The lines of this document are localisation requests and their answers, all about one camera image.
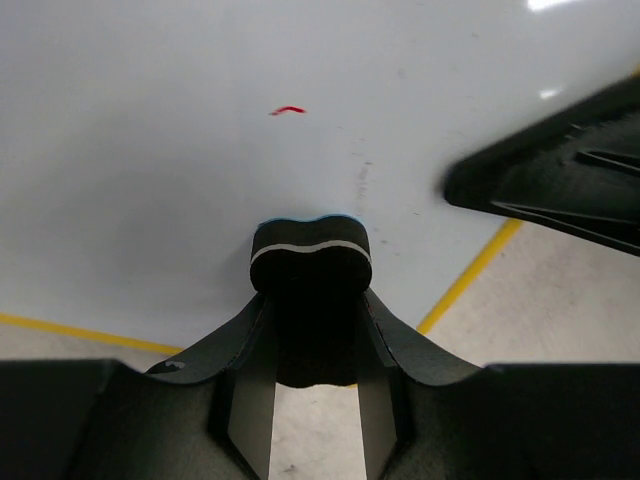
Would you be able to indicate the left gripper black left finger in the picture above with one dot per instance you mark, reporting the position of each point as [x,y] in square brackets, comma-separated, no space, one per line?
[205,413]

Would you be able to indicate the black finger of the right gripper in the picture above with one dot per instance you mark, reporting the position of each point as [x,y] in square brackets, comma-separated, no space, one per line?
[576,171]

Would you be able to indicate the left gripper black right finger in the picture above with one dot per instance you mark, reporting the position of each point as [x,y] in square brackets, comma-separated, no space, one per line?
[428,414]

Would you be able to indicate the black bone shaped eraser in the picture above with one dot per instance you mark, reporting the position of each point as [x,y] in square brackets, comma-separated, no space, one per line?
[314,271]

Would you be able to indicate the yellow framed whiteboard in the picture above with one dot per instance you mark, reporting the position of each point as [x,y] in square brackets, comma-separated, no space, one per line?
[142,142]

